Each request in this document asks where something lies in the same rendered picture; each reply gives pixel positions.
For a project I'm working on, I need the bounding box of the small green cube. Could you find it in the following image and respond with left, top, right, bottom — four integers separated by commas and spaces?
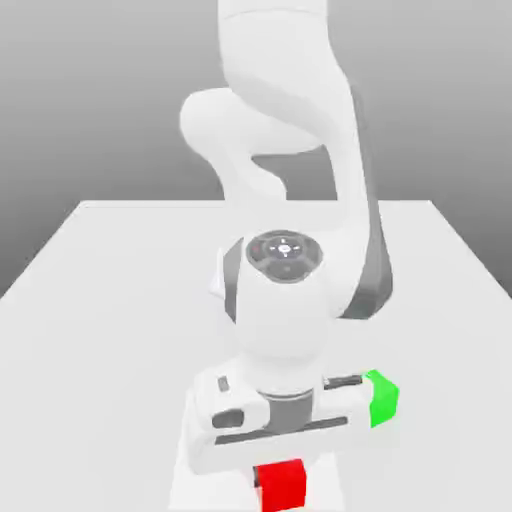
361, 368, 400, 429

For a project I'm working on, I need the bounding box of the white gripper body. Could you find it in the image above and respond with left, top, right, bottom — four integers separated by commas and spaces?
189, 386, 373, 477

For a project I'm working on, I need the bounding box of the small red cube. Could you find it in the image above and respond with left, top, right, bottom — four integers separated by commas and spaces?
252, 458, 308, 512

